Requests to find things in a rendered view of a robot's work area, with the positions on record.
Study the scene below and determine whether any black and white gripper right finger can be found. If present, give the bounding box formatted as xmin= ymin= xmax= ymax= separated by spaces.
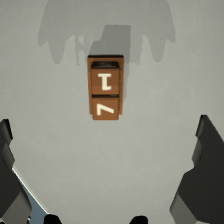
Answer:
xmin=170 ymin=115 xmax=224 ymax=224

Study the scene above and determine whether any brown number cube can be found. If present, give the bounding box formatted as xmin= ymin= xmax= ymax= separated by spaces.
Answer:
xmin=90 ymin=61 xmax=120 ymax=95
xmin=92 ymin=94 xmax=119 ymax=120

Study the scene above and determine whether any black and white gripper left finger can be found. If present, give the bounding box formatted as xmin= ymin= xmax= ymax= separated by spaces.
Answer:
xmin=0 ymin=119 xmax=32 ymax=224

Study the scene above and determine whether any orange wooden tray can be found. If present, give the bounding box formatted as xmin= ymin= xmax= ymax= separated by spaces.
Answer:
xmin=87 ymin=55 xmax=124 ymax=115

